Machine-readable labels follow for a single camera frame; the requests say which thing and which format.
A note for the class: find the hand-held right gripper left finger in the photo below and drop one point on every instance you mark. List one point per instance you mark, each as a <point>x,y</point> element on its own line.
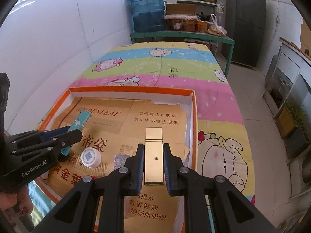
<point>141,170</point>

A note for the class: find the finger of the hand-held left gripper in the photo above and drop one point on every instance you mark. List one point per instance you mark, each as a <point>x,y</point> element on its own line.
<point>70,137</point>
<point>54,132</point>

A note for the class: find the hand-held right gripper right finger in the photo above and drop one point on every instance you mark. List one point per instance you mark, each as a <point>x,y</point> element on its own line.
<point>167,172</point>

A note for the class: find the light blue tube box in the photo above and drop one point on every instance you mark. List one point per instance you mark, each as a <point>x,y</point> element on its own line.
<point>81,120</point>

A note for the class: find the gold rectangular box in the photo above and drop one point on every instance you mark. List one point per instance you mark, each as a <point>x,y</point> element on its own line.
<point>154,150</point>

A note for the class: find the white bottle cap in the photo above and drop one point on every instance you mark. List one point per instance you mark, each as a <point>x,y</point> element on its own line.
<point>90,157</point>

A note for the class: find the shallow orange-rimmed box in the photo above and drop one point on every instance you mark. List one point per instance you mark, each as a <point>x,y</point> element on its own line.
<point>189,116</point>

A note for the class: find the person's left hand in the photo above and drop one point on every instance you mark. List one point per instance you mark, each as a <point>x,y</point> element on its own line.
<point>14,201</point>

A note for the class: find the black bottle cap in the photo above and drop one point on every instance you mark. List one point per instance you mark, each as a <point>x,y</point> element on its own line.
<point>63,159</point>

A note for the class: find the printed cartoon blanket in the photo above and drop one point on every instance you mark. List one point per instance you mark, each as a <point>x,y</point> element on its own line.
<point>170,70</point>

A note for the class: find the planter box with grass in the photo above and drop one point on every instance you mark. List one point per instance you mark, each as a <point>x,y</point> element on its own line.
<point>294,131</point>

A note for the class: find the green metal table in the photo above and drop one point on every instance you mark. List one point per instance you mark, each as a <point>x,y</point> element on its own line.
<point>182,36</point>

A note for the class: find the orange food jar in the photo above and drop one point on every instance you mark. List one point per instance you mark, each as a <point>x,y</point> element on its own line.
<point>174,24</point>
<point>201,26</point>
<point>189,25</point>

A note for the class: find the blue water jug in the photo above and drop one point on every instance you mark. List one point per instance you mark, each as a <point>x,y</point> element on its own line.
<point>147,9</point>

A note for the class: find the plastic bag of food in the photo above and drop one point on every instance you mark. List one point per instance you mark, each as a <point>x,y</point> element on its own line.
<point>216,29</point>

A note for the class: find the black wok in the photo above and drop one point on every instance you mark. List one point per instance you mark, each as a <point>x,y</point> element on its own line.
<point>203,17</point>

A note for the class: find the white cabinet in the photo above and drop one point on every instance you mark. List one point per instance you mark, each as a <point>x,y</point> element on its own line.
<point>291,70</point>

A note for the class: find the cardboard box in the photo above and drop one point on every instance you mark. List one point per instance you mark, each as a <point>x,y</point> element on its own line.
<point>181,9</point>

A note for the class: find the dark grey refrigerator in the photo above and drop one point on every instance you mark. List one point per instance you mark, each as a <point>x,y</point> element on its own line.
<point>245,21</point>

